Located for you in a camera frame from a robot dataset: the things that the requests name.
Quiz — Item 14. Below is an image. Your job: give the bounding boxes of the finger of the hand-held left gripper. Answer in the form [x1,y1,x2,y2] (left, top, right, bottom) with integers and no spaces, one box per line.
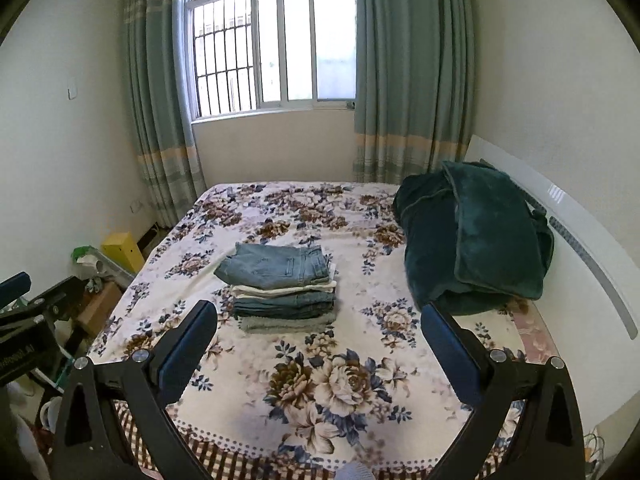
[0,272,32,307]

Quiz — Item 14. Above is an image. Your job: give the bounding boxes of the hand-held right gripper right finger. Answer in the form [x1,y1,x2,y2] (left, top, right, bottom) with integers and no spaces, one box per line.
[421,302,588,480]

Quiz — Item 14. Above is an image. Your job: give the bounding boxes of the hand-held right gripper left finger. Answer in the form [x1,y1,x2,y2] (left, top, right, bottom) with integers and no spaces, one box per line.
[50,300,218,480]

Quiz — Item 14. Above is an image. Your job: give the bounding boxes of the light blue denim pants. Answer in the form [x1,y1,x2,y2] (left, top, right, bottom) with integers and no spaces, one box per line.
[214,243,332,291]

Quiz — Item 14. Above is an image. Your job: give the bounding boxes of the grey green pants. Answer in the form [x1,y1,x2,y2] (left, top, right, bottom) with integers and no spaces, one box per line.
[239,312,335,335]

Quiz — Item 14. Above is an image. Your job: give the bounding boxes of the dark blue denim pants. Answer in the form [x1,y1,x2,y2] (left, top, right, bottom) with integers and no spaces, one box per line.
[232,290,337,319]

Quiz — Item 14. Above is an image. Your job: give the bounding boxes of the brown cardboard box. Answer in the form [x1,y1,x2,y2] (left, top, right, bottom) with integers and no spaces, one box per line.
[75,280,123,338]

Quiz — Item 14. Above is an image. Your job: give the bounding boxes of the green plastic bag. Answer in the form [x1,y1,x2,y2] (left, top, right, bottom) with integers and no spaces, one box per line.
[71,245,103,266]

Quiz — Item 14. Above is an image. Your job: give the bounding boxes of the pink floral pillow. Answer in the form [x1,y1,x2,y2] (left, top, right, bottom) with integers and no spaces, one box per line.
[500,297,556,367]

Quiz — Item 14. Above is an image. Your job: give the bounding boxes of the white tube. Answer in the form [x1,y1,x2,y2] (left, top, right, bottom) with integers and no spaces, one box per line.
[80,255,136,282]

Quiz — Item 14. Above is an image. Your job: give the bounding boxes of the yellow box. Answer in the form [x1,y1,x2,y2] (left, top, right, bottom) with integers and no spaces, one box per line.
[101,231,146,276]

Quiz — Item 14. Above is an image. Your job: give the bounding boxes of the floral printed blanket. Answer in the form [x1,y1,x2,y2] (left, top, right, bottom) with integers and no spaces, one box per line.
[87,182,531,461]

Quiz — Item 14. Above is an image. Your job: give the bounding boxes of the dark green plush blanket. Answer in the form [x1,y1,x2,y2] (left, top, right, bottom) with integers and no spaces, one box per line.
[392,172,538,316]

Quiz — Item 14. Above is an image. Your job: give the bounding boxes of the dark green plush pillow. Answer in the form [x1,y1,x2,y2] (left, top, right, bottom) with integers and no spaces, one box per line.
[442,160,555,301]

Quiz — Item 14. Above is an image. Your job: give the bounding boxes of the white bed headboard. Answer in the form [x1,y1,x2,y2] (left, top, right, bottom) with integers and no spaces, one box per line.
[462,134,640,441]

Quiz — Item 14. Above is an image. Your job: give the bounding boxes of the light grey cloth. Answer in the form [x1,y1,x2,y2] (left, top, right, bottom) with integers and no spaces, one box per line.
[335,461,376,480]

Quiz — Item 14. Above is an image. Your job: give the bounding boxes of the teal striped curtain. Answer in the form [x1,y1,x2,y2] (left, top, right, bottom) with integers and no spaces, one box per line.
[122,0,206,228]
[352,0,476,186]

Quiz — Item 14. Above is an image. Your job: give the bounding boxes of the white framed barred window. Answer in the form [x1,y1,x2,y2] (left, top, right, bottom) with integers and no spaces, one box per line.
[172,0,358,123]

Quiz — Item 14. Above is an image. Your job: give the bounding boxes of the white cables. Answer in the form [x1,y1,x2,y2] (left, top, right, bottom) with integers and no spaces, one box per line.
[582,427,609,480]

